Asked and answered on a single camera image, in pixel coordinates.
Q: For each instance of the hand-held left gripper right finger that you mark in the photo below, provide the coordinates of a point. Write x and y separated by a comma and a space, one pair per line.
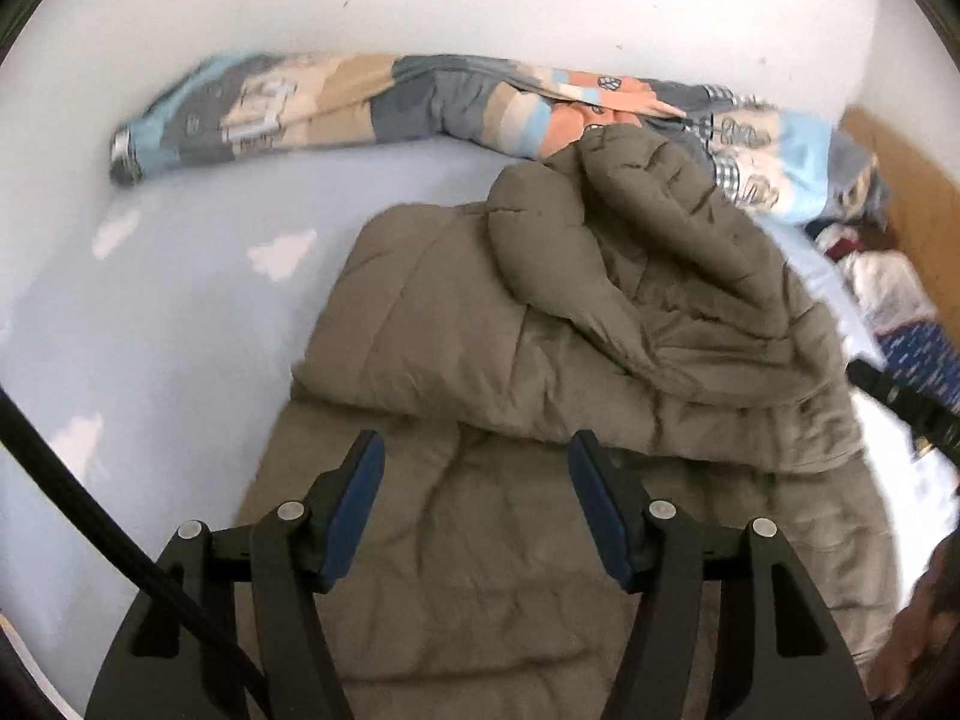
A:
600, 517

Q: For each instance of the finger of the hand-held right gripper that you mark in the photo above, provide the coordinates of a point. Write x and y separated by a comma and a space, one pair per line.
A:
900, 397

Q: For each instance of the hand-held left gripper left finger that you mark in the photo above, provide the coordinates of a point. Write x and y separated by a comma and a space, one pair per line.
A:
352, 510

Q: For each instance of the olive quilted hooded jacket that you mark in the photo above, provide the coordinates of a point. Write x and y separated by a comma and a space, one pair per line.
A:
600, 330

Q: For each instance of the dark clothes pile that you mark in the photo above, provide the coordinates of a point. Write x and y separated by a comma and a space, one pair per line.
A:
847, 236

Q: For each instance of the person's right hand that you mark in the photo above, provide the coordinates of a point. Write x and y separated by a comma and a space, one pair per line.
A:
919, 630

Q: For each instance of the wooden headboard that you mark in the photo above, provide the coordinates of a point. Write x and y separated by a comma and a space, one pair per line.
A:
922, 187

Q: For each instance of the bed with blue cloud sheet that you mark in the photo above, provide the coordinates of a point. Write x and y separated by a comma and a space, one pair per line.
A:
172, 300

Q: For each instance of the rolled patterned quilt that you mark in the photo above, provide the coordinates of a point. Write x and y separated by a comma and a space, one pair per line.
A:
375, 105

